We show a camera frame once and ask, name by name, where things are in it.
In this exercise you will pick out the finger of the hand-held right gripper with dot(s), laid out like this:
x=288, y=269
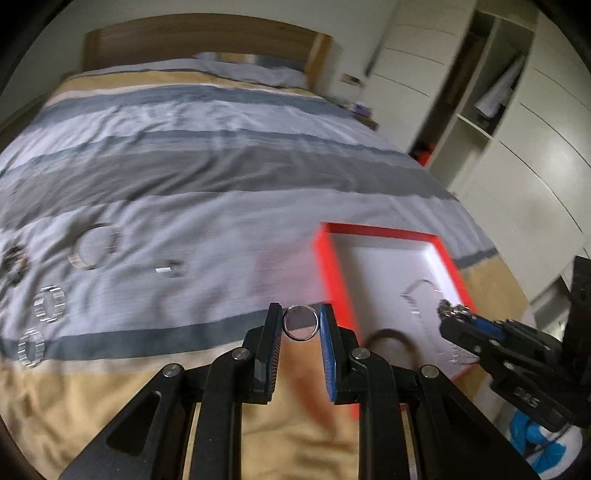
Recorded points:
x=461, y=337
x=489, y=326

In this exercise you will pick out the white wardrobe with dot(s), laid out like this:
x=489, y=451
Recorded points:
x=531, y=161

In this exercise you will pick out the small silver clip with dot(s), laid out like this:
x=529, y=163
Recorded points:
x=164, y=269

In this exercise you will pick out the silver bangle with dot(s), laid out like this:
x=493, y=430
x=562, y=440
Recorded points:
x=76, y=259

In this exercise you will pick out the red jewelry box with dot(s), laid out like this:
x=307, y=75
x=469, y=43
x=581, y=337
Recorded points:
x=323, y=258

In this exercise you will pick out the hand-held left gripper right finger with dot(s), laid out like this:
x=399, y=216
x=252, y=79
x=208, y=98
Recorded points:
x=326, y=350

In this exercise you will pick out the grey pillow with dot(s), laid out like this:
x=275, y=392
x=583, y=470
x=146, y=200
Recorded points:
x=258, y=69

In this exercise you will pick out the wall socket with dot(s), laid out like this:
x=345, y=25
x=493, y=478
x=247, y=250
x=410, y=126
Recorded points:
x=351, y=78

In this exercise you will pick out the wooden nightstand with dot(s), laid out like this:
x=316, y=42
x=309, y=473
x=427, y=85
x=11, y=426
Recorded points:
x=367, y=121

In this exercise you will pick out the striped bed with headboard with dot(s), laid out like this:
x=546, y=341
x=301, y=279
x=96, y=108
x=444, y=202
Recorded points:
x=207, y=161

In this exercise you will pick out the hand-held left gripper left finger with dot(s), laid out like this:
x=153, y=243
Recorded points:
x=275, y=344

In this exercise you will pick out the purple item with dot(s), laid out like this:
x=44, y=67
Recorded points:
x=361, y=110

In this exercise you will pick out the dark brown bangle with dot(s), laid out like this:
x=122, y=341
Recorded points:
x=406, y=339

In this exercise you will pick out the small metal bead charm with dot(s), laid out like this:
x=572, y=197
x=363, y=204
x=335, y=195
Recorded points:
x=452, y=311

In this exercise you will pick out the blue and white object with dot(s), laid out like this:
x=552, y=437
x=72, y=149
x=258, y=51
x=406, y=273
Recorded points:
x=545, y=436

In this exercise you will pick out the hanging light garment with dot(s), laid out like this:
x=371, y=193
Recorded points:
x=501, y=92

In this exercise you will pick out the wooden headboard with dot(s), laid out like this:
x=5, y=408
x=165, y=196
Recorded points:
x=184, y=41

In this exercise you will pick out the red item in wardrobe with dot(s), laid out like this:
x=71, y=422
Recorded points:
x=422, y=153

